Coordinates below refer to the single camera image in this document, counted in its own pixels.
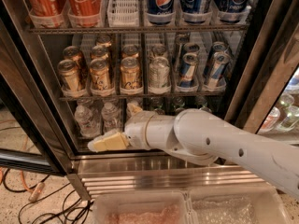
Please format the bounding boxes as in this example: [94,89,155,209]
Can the blue silver can front left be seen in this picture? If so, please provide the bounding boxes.
[178,53,199,88]

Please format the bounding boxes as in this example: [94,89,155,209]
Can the blue pepsi can left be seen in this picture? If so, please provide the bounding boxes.
[147,0,174,25]

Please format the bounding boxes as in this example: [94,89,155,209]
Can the green can right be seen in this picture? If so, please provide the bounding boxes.
[200,107,212,113]

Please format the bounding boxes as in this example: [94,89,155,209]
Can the top wire shelf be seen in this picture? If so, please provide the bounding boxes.
[25,24,249,35]

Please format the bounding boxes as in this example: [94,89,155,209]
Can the water bottle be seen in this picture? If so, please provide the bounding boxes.
[101,102,121,133]
[126,101,138,119]
[75,105,100,138]

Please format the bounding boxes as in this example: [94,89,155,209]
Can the blue silver can back left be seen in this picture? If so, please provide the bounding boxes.
[182,42,200,55]

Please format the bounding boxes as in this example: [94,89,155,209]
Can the orange can front left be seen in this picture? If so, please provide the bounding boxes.
[57,59,83,91]

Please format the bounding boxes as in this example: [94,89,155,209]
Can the blue silver can front right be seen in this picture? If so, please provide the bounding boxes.
[204,52,231,89]

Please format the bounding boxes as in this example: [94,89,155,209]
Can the open fridge door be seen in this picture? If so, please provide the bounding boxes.
[0,0,72,175]

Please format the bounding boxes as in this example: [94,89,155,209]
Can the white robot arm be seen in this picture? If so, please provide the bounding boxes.
[88,109,299,199]

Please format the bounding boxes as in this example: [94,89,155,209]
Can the red cola can right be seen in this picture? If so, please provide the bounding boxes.
[69,0,102,28]

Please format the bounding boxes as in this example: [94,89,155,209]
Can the clear plastic bin right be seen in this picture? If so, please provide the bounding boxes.
[188,184,293,224]

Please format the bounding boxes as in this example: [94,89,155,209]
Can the wire shelf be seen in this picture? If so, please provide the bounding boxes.
[59,91,224,101]
[25,24,249,35]

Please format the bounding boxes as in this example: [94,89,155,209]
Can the orange can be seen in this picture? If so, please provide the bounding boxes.
[63,46,88,78]
[57,59,83,91]

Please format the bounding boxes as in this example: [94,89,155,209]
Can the water bottle middle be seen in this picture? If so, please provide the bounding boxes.
[101,102,121,133]

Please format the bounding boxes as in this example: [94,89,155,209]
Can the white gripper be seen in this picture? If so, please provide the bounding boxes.
[88,105,153,152]

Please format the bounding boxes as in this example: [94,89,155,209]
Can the middle wire shelf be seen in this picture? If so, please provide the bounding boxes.
[59,91,224,101]

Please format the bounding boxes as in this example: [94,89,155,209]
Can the orange extension cord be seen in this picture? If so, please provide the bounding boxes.
[0,119,46,203]

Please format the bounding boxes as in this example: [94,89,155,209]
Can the water bottle left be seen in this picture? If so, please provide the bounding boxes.
[75,105,100,138]

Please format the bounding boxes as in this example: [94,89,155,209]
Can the green can middle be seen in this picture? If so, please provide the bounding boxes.
[175,107,185,115]

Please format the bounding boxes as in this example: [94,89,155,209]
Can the clear plastic bin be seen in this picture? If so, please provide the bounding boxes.
[93,190,188,224]
[188,184,293,224]

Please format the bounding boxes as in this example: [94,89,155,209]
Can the black floor cables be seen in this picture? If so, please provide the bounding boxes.
[2,168,94,224]

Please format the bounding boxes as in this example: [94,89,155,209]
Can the blue silver can back right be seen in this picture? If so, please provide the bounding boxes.
[208,41,229,59]

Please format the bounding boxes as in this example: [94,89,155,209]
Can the orange can back left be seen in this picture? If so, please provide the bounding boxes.
[63,46,88,78]

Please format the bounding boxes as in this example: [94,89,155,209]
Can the clear plastic bin left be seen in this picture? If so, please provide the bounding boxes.
[93,190,188,224]

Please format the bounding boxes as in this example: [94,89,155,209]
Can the blue silver can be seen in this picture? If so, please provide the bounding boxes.
[204,52,231,89]
[208,41,229,59]
[182,42,200,55]
[178,53,199,88]

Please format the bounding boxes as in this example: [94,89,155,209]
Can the orange can column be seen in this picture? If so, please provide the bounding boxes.
[121,57,141,90]
[95,35,112,49]
[91,45,111,63]
[90,58,112,91]
[121,45,139,59]

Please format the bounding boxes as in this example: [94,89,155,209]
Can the empty white can tray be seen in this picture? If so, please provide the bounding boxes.
[107,0,139,27]

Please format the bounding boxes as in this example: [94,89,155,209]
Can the water bottle right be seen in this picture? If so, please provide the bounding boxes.
[126,101,138,119]

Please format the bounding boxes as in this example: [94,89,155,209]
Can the steel fridge body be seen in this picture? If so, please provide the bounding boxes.
[0,0,299,202]

